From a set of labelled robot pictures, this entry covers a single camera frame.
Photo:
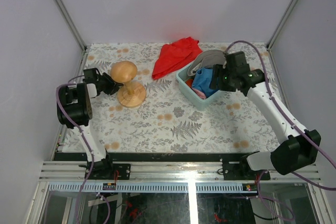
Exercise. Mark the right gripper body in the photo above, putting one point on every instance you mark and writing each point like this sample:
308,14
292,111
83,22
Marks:
227,83

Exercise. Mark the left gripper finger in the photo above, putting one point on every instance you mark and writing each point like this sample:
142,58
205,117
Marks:
107,79
111,89

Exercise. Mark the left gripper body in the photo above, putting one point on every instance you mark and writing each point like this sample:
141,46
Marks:
104,83

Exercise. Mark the blue bucket hat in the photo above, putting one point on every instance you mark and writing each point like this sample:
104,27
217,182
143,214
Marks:
202,81

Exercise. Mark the wooden hat stand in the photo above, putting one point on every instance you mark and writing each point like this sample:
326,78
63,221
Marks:
132,93

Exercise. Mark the grey bucket hat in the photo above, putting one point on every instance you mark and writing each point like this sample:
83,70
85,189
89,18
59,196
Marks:
206,59

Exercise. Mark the teal plastic bin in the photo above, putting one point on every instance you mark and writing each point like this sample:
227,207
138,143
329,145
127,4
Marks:
181,77

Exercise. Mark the red cloth hat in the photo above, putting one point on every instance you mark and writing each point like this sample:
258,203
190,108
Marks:
175,56

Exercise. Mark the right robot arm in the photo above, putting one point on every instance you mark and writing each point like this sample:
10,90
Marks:
297,145

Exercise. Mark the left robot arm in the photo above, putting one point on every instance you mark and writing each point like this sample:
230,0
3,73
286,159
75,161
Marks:
74,111

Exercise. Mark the pink hat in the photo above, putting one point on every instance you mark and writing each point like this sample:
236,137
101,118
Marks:
200,94

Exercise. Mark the orange hat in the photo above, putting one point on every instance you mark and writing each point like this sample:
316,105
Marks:
189,82

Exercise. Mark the floral table mat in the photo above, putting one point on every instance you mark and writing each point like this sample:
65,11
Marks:
167,122

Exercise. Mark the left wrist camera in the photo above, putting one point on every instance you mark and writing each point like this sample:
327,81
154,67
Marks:
92,90

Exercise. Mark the left corner aluminium post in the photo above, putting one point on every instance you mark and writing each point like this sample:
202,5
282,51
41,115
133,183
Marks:
71,25

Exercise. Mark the corner aluminium post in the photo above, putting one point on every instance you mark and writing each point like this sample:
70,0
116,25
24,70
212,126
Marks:
290,8
71,25

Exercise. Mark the aluminium rail frame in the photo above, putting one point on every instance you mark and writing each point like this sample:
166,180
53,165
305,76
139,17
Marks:
169,172

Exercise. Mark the right corner aluminium post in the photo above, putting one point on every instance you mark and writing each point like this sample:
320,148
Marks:
290,8

